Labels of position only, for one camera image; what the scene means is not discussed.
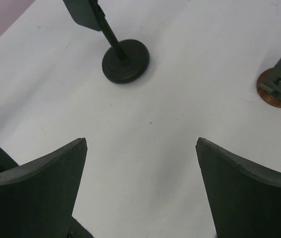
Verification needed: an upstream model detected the black phone stand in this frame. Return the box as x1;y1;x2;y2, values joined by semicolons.
63;0;150;84

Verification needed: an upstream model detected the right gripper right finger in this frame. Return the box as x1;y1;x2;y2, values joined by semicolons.
196;137;281;238

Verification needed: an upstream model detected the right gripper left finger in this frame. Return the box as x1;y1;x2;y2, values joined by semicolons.
0;137;88;238

